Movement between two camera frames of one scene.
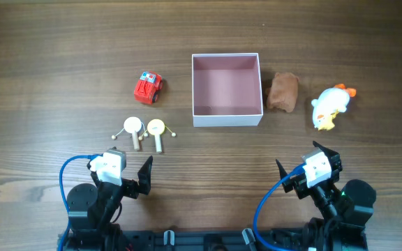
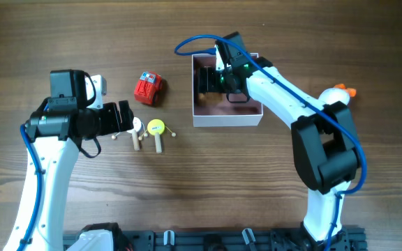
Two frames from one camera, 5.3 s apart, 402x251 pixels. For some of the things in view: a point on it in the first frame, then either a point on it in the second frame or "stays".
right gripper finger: [287, 184] -> [209, 80]
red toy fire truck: [148, 87] stays
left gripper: [132, 189] -> [114, 123]
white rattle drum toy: [133, 125] stays
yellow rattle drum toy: [156, 127] stays
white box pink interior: [226, 90] stays
